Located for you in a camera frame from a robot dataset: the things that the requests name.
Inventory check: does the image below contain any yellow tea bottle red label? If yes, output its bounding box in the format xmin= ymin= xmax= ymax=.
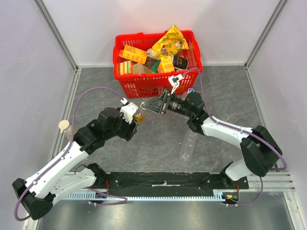
xmin=133 ymin=102 xmax=146 ymax=125

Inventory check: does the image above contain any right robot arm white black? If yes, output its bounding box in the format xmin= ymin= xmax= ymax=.
xmin=141 ymin=90 xmax=282 ymax=189

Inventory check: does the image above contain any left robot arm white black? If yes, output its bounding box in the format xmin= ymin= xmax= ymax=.
xmin=12 ymin=103 xmax=139 ymax=221

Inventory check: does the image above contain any empty clear plastic bottle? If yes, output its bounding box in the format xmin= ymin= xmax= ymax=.
xmin=178 ymin=130 xmax=198 ymax=161

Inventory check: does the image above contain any beige bottle round cap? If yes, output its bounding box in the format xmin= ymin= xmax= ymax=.
xmin=58 ymin=120 xmax=76 ymax=141

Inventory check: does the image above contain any red plastic shopping basket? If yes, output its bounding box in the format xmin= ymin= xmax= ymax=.
xmin=113 ymin=30 xmax=202 ymax=98

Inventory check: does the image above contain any orange box right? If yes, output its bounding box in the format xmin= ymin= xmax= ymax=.
xmin=157 ymin=56 xmax=175 ymax=73

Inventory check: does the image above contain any orange box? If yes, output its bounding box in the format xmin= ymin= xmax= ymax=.
xmin=119 ymin=45 xmax=147 ymax=64
xmin=157 ymin=56 xmax=175 ymax=73

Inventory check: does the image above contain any green package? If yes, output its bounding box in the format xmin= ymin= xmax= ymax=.
xmin=151 ymin=60 xmax=161 ymax=73

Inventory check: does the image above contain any wooden block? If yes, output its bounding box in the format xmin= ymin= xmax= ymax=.
xmin=132 ymin=63 xmax=154 ymax=75

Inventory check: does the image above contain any striped sponge pack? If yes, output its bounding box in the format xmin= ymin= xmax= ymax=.
xmin=119 ymin=60 xmax=132 ymax=75

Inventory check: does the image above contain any clear wrapped snack pack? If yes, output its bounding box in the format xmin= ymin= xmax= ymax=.
xmin=147 ymin=48 xmax=159 ymax=59

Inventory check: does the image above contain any orange box left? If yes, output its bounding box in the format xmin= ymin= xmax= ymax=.
xmin=119 ymin=45 xmax=147 ymax=64

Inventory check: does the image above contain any yellow snack bag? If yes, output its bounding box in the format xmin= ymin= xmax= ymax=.
xmin=152 ymin=25 xmax=189 ymax=59

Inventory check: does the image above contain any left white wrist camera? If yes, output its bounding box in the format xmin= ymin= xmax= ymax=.
xmin=120 ymin=98 xmax=138 ymax=124

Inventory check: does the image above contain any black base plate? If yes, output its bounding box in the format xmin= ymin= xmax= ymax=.
xmin=95 ymin=172 xmax=249 ymax=197

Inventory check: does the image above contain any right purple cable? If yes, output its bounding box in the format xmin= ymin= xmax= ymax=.
xmin=182 ymin=67 xmax=288 ymax=207

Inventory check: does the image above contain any white cable duct rail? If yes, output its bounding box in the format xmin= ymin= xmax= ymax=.
xmin=63 ymin=190 xmax=225 ymax=202

